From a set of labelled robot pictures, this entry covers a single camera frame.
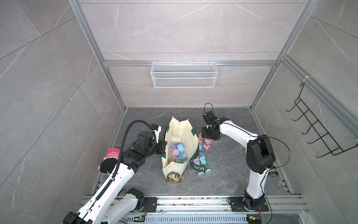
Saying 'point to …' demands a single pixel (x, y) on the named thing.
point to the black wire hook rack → (325, 137)
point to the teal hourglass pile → (203, 159)
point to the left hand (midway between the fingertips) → (168, 141)
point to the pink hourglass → (172, 158)
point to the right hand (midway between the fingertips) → (207, 135)
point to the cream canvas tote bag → (182, 131)
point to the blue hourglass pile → (180, 146)
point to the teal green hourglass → (182, 157)
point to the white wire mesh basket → (184, 74)
